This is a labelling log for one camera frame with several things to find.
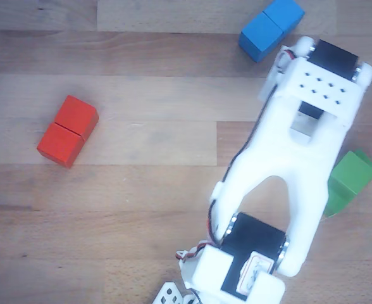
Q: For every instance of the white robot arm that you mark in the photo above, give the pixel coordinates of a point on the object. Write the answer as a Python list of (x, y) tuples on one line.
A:
[(300, 152)]

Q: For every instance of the white handwritten label sticker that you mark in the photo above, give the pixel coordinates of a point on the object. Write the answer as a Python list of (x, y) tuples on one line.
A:
[(252, 272)]

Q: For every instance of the long blue wooden block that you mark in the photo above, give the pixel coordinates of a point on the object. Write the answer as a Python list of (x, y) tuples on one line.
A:
[(268, 28)]

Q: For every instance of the small green wooden cube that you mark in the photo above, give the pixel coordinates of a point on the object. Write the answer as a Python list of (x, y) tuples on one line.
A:
[(353, 172)]

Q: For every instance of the long red wooden block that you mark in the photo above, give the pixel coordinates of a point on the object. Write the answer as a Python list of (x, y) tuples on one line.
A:
[(65, 133)]

